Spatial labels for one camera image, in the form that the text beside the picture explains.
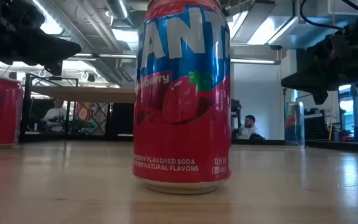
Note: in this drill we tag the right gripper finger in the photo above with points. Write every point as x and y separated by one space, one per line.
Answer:
320 96
306 80

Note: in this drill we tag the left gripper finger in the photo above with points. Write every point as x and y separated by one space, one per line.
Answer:
57 49
54 69

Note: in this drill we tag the slim silver blue can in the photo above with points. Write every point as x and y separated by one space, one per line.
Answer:
294 124

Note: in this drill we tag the red Fanta strawberry can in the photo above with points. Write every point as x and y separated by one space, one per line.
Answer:
182 124
2 118

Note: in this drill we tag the wooden shelf with black posts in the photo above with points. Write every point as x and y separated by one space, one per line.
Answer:
89 94

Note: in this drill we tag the yellow pole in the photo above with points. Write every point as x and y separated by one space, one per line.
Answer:
331 118

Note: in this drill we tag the bright ceiling light strip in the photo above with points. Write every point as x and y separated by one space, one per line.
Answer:
50 26

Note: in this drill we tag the black tripod stand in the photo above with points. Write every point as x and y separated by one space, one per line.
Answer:
284 95

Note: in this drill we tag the black perforated cart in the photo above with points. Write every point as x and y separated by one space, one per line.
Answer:
315 126

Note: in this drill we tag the person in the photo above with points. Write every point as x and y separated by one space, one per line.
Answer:
248 128
54 115

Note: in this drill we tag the colourful patterned mural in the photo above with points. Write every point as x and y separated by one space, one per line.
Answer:
92 119

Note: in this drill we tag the black cabinet stack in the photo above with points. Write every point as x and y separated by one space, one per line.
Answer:
236 109

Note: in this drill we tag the rectangular metal air duct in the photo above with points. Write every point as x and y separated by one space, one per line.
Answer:
259 31

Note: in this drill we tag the round silver air duct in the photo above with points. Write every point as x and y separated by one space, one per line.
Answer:
117 7

